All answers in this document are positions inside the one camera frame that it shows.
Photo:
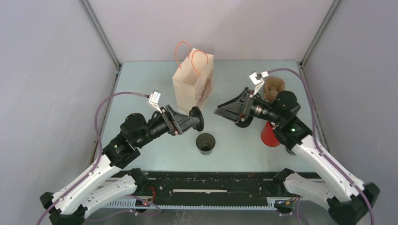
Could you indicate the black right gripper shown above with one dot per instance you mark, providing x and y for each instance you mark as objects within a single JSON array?
[{"x": 239, "y": 108}]

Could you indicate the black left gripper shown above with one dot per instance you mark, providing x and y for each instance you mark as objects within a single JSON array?
[{"x": 177, "y": 123}]

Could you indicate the black coffee cup lid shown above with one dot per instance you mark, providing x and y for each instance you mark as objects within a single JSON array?
[{"x": 196, "y": 113}]

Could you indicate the dark takeout coffee cup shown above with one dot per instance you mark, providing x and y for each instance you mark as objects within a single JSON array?
[{"x": 205, "y": 142}]

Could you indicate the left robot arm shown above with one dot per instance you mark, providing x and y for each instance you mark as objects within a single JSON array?
[{"x": 77, "y": 201}]

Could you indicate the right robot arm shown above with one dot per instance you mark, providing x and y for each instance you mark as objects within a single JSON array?
[{"x": 346, "y": 198}]

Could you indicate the red straw holder cup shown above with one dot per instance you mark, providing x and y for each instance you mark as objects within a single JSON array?
[{"x": 268, "y": 137}]

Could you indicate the brown pulp cup carrier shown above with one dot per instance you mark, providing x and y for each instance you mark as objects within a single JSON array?
[{"x": 272, "y": 86}]

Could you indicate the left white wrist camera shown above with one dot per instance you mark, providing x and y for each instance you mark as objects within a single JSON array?
[{"x": 153, "y": 100}]

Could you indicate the paper bag orange handles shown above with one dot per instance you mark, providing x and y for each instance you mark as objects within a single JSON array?
[{"x": 193, "y": 80}]

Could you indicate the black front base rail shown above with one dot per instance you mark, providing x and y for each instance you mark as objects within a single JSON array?
[{"x": 213, "y": 189}]

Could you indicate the aluminium frame rail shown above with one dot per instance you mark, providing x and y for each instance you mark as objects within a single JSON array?
[{"x": 92, "y": 17}]

